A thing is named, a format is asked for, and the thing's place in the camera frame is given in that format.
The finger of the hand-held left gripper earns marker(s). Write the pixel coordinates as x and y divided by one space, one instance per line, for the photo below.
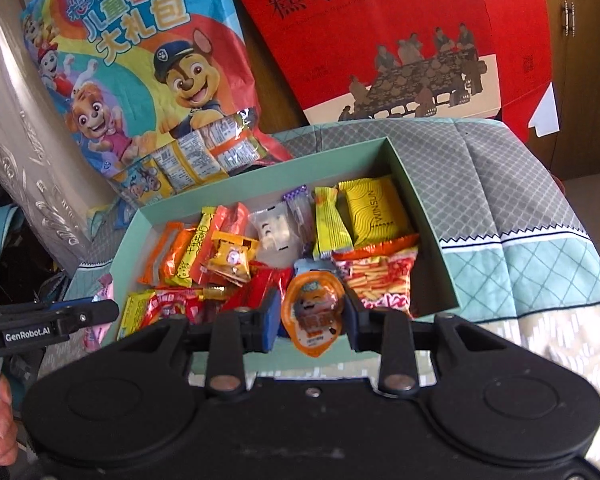
90 316

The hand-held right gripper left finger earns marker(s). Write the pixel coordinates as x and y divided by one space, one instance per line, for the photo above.
273 321

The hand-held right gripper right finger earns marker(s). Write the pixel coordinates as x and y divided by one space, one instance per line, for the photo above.
353 322

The orange jelly cup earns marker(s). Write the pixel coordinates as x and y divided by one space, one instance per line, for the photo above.
312 315

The olive yellow snack packet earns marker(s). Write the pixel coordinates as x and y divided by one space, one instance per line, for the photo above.
332 225

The long yellow snack bar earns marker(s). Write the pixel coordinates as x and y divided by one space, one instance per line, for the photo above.
196 247

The mint green cardboard box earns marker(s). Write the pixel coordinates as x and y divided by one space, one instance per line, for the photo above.
430 240

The person's left hand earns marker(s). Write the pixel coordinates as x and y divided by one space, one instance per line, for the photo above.
2 430

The pink snack packet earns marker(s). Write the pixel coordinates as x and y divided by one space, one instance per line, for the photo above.
100 325

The red foil snack packet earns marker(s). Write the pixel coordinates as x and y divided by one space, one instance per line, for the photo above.
260 285

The yellow rectangular snack packet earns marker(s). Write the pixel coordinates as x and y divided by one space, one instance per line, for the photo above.
135 315

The red fries snack packet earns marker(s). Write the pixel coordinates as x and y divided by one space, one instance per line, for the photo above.
380 275

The blue snack packet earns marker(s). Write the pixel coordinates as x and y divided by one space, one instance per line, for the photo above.
310 267

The gold foil candy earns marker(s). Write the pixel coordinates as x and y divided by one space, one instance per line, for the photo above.
215 291

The small yellow candy packet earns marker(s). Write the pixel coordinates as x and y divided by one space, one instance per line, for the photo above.
232 257

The white snack packet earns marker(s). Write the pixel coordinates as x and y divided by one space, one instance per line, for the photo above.
277 235

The red rainbow candy packet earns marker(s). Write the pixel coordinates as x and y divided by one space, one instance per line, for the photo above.
177 305

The orange snack packet silver stripe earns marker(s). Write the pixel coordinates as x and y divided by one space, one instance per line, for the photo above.
162 255

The purple snack packet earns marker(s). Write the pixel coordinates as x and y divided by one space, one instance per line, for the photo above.
300 210

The yellow square wavy packet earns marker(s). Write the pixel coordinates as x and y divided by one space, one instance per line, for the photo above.
377 210

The cartoon dog snack bag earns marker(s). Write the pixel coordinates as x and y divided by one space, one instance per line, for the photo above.
145 70

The red gift box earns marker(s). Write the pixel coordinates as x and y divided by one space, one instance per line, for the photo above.
380 35

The wooden cabinet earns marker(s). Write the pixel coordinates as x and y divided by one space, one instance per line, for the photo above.
585 85

